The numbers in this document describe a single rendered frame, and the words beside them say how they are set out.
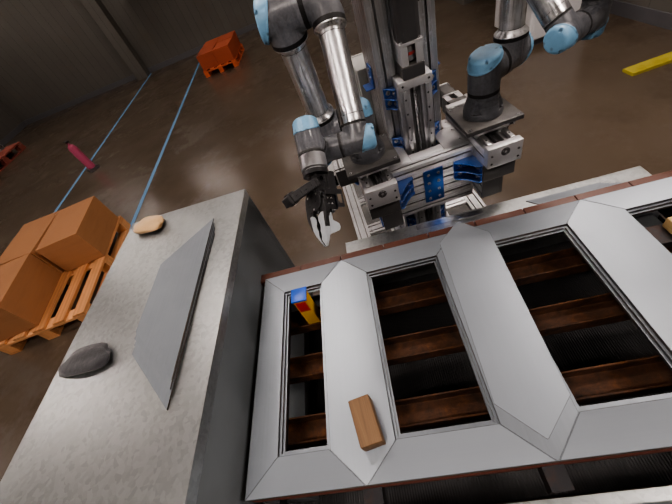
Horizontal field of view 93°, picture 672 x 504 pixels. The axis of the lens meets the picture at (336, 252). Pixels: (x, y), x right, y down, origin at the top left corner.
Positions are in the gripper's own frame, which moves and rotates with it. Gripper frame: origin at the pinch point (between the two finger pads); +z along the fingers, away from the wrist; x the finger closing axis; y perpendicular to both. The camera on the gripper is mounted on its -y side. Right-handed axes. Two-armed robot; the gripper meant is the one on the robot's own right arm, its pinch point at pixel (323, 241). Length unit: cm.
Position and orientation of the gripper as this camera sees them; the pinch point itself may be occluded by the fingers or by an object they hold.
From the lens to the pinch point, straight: 85.7
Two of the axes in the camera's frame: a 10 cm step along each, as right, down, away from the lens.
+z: 2.0, 9.7, -1.1
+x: -6.0, 2.1, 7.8
